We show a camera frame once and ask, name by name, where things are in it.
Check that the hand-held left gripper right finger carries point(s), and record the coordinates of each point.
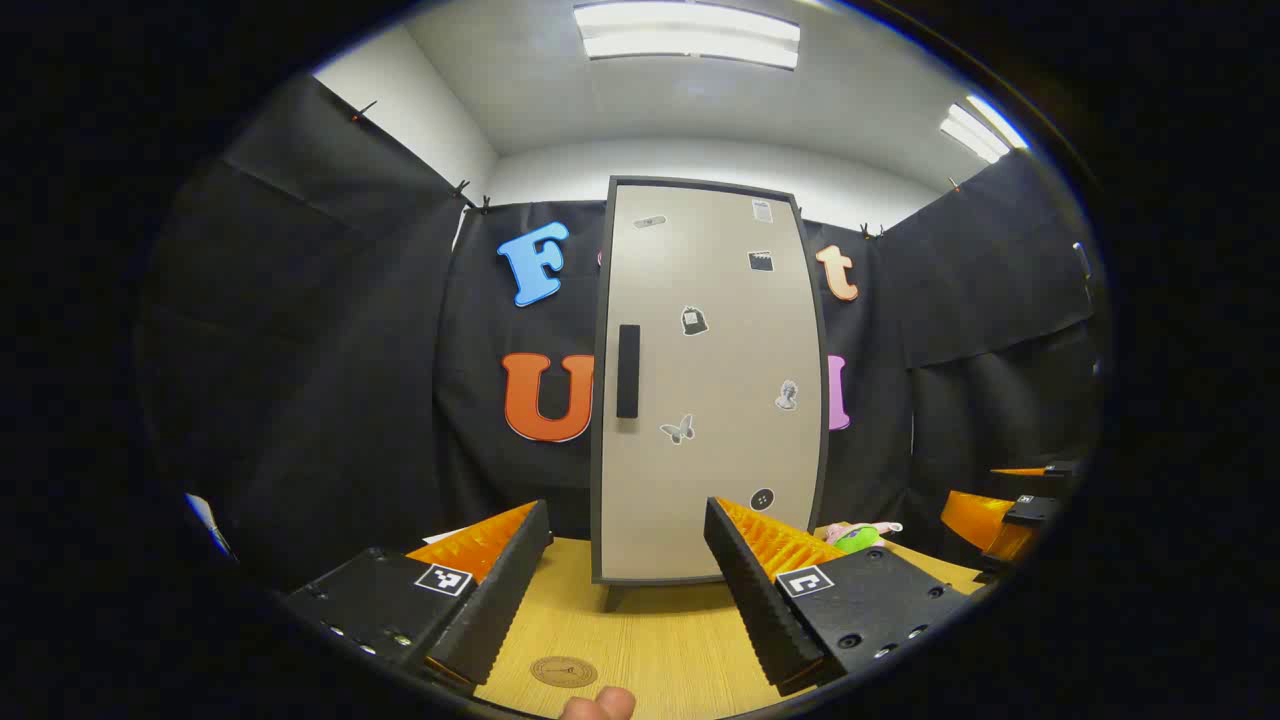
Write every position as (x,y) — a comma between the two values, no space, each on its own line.
(755,600)

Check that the beige cabinet door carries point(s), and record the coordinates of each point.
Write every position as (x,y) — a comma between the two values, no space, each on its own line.
(720,400)

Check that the small ceiling light panel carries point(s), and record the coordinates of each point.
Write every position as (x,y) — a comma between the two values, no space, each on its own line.
(980,130)

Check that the round brown coaster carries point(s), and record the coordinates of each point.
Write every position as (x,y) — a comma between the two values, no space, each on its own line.
(564,672)

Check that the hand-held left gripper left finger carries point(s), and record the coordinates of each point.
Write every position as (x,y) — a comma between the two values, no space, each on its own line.
(500,600)

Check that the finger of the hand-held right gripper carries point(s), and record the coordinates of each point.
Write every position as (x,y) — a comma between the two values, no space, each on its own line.
(1040,469)
(975,520)

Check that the green and pink plush toy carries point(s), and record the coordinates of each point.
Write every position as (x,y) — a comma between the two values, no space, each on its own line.
(857,540)

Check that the black backdrop cloth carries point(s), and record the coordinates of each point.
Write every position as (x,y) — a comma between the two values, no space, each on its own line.
(330,350)

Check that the large ceiling light panel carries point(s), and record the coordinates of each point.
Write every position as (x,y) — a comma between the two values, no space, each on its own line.
(690,35)

